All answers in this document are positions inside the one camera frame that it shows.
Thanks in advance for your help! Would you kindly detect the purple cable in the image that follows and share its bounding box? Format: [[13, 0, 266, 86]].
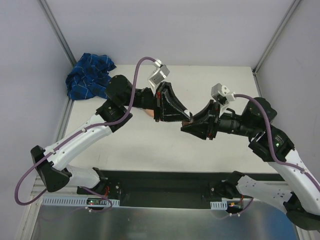
[[14, 56, 157, 206], [233, 93, 320, 193]]

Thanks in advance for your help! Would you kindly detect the right aluminium frame post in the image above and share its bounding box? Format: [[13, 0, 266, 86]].
[[252, 0, 303, 76]]

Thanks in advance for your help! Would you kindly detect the left aluminium frame post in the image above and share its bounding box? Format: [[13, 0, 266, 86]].
[[37, 0, 77, 67]]

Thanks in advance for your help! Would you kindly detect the mannequin hand with nails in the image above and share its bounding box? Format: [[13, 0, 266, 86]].
[[145, 109, 154, 118]]

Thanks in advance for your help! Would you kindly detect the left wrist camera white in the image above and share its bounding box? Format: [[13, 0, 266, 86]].
[[147, 59, 170, 94]]

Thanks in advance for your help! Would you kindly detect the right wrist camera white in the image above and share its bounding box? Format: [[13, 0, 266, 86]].
[[211, 83, 236, 115]]

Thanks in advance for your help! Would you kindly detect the right white cable duct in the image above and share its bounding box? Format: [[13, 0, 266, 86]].
[[210, 200, 228, 211]]

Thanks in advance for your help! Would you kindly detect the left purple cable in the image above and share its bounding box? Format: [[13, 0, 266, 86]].
[[14, 56, 157, 206]]

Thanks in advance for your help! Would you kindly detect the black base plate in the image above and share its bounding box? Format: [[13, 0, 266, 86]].
[[47, 168, 266, 208]]

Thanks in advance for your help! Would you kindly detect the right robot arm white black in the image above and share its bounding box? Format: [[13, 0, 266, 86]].
[[180, 94, 320, 231]]

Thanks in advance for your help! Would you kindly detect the blue plaid cloth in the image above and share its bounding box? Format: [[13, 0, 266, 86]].
[[65, 53, 116, 101]]

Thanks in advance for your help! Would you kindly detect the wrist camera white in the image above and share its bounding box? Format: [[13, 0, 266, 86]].
[[211, 83, 236, 115], [147, 59, 170, 94]]

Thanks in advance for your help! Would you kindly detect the aluminium frame post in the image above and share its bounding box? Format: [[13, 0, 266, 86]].
[[252, 0, 303, 76], [37, 0, 77, 67]]

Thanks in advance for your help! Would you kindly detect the left white cable duct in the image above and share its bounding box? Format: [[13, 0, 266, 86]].
[[42, 196, 120, 208]]

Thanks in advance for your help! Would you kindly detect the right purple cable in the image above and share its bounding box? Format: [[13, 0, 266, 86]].
[[233, 93, 320, 193]]

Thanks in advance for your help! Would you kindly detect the white cable duct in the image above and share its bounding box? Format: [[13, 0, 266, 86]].
[[42, 196, 120, 208], [210, 200, 228, 211]]

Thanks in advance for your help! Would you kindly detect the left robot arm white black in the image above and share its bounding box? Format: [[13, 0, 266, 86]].
[[30, 75, 193, 195]]

